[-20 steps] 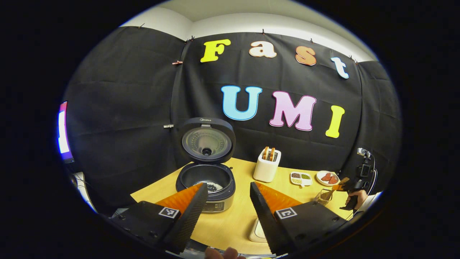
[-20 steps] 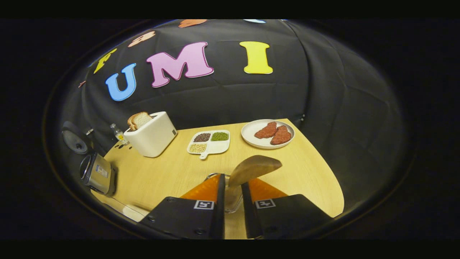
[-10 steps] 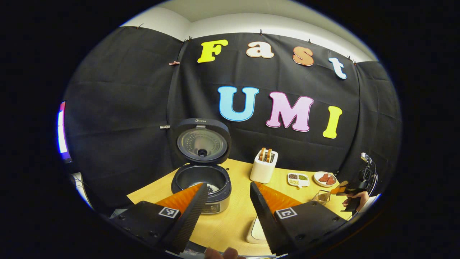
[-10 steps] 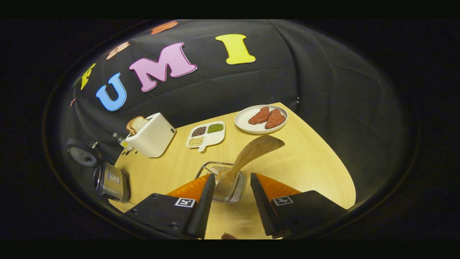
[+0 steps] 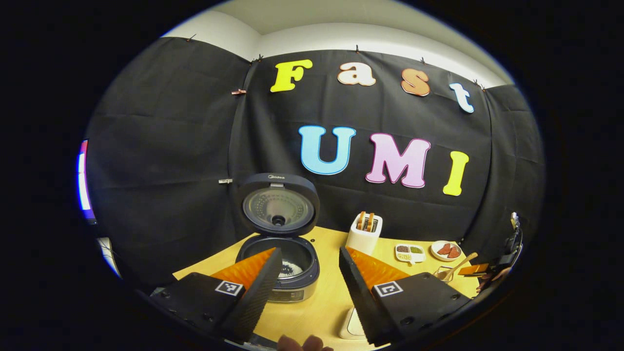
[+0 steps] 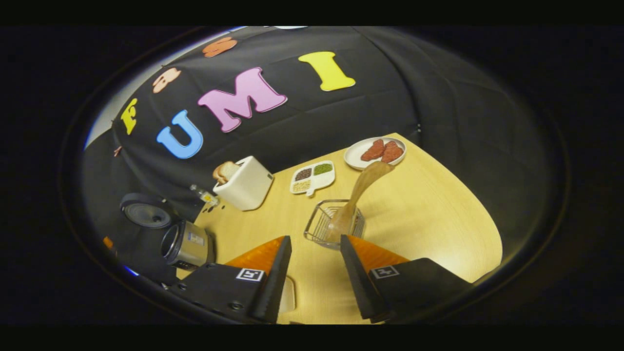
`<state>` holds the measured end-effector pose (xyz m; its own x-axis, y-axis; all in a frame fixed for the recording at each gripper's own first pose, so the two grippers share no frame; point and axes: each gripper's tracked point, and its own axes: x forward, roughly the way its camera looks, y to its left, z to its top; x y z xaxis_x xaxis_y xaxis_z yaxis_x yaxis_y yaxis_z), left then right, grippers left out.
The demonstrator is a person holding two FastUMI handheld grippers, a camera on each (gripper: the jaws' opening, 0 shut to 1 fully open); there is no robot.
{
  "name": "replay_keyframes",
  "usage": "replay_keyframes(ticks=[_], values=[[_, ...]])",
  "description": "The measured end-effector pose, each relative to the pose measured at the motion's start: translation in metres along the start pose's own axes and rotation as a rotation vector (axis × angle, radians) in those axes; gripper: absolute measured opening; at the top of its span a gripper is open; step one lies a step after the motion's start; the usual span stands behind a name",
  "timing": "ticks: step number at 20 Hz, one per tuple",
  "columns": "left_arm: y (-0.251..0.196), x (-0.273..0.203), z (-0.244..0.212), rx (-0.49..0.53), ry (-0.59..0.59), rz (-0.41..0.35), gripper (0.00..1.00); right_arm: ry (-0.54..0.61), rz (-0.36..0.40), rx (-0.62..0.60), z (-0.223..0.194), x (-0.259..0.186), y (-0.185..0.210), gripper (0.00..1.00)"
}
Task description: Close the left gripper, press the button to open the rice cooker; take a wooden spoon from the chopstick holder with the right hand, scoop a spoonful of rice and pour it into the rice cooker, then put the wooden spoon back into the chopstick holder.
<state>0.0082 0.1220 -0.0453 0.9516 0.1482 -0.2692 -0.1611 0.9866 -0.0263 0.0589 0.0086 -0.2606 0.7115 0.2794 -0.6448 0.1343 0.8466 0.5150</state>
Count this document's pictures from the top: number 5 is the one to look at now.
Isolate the round white plate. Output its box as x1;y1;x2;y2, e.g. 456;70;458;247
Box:
431;240;463;262

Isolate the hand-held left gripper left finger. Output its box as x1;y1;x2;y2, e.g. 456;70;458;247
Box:
151;248;283;344

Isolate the glowing monitor screen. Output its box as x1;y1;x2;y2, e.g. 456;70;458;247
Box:
77;140;97;225

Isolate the dark grey rice cooker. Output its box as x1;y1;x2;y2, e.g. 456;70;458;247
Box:
235;173;321;303

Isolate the wooden spoon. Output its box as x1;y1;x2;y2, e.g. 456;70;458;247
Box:
439;252;479;282

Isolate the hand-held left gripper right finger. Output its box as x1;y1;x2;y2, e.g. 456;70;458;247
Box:
339;246;471;347

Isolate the white toaster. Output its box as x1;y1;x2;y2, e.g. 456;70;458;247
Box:
345;213;383;255

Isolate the white divided grain dish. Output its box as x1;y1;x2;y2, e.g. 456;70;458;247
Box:
395;243;426;265

